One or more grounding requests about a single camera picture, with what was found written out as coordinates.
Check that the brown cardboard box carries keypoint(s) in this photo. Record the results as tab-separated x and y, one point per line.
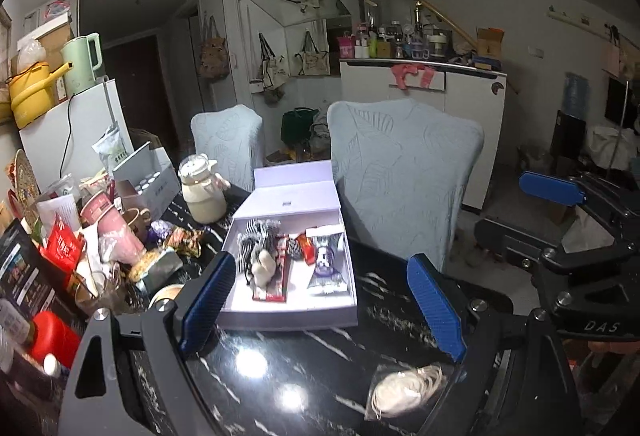
47	39

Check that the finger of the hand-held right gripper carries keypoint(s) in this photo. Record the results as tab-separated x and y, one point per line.
550	188
505	238

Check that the row of jars and bottles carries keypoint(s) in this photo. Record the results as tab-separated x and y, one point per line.
400	44

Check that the black monitor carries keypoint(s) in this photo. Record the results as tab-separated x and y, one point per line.
620	101

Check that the black white checkered scrunchie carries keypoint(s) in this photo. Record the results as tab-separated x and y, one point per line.
250	243

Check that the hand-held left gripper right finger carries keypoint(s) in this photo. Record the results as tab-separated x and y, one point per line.
440	311

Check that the white fridge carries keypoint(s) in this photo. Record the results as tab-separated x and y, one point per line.
75	131

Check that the pink cloth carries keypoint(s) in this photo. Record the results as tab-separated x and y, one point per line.
412	75

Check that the green bag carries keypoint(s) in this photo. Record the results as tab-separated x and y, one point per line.
297	126

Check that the black printed packet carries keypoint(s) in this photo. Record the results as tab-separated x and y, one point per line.
22	266

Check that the cream bear-shaped jug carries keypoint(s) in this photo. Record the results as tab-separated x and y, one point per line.
202	196

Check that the green white pouch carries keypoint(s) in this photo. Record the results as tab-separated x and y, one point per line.
111	151

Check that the long red snack packet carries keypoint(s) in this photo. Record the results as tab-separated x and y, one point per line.
275	276

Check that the yellow pot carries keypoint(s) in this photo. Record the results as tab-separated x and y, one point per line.
30	96

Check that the dark door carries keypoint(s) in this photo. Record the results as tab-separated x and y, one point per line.
140	91

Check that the teal biscuit packet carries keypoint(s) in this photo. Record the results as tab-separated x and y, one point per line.
157	266

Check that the beige tote bag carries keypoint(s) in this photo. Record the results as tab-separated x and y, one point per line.
311	59
270	69

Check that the pink cup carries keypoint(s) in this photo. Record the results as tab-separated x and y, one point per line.
117	236

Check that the small red black packet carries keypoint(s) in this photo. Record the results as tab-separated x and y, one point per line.
304	247

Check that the pink container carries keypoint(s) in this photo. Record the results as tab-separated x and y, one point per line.
346	47

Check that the red gold snack packet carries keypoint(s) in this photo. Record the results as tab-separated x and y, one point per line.
182	238

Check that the grey bag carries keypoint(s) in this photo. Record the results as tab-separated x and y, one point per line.
320	131

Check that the light blue covered chair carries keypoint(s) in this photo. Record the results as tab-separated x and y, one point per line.
400	176
227	146

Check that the red plastic container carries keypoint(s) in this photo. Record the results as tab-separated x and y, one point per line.
55	336

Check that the white round plate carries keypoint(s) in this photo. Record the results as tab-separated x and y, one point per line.
167	293

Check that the brown mug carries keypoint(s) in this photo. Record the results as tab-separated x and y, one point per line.
136	221

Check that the clear glass tumbler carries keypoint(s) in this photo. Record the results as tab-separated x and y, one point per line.
100	293

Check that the white lidded gift box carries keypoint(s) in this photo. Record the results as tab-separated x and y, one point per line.
300	201

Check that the purple white snack packet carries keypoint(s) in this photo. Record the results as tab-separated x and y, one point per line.
325	261

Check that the white carton of small bottles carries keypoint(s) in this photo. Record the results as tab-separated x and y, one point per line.
150	181

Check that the open small cardboard box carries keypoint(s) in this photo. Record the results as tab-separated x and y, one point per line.
489	44

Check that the white cabinet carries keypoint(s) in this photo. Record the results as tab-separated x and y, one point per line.
465	126

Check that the purple candy wrapper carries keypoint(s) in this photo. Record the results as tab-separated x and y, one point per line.
160	230

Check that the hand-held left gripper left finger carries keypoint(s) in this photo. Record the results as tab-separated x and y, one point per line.
210	301

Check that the woven round tray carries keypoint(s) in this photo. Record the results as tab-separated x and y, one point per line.
26	186

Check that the brown tote bag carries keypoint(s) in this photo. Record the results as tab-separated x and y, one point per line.
214	56

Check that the green electric kettle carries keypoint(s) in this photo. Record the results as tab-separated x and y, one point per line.
80	64

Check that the blue water jug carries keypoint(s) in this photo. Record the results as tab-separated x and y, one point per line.
577	94

